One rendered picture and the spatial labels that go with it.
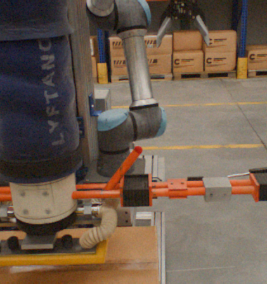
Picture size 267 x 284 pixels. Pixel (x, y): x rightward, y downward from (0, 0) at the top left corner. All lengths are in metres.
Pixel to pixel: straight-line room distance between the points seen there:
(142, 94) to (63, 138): 0.61
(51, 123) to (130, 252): 0.50
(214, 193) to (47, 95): 0.49
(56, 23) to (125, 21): 0.64
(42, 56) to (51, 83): 0.07
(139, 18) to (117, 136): 0.44
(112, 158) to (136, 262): 0.44
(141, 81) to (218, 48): 6.67
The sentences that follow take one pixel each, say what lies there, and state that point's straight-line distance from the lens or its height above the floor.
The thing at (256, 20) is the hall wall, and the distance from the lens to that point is 9.58.
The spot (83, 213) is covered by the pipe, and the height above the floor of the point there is 1.13.
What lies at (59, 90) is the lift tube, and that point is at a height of 1.48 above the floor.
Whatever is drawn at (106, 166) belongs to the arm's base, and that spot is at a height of 1.08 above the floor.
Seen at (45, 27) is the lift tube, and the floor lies 1.62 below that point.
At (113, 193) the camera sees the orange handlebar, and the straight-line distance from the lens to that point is 1.08.
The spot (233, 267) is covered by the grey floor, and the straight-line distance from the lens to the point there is 2.80.
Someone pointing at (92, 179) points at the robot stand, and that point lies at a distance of 1.53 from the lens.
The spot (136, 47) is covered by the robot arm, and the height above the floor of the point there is 1.49.
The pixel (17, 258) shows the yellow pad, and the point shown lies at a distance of 1.10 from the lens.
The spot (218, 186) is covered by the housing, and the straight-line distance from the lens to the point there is 1.09.
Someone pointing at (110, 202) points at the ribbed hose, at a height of 1.14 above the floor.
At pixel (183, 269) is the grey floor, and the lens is 2.75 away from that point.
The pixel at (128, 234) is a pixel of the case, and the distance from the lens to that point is 1.36.
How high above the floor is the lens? 1.69
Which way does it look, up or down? 21 degrees down
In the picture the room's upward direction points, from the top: 3 degrees counter-clockwise
